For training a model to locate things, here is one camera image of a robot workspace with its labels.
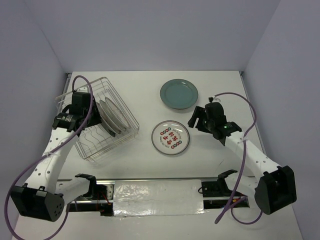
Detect teal green plate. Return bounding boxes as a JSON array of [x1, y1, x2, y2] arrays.
[[159, 79, 199, 110]]

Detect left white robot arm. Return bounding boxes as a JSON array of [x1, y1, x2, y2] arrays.
[[10, 91, 102, 222]]

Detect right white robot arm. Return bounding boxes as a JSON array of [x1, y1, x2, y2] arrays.
[[187, 102, 297, 215]]

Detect silver foil sheet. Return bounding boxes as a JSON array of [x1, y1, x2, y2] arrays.
[[113, 179, 205, 217]]

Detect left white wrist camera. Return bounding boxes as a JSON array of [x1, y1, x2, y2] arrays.
[[55, 87, 89, 106]]

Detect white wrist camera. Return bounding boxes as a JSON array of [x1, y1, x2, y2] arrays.
[[55, 87, 89, 106], [208, 96, 221, 103]]

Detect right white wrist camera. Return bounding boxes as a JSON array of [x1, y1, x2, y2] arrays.
[[208, 96, 221, 103]]

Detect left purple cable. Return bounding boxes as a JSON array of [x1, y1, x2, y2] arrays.
[[6, 75, 96, 240]]

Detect wire dish rack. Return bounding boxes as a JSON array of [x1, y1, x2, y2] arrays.
[[67, 76, 140, 163]]

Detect metal base rail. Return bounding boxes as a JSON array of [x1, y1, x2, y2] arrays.
[[56, 176, 251, 216]]

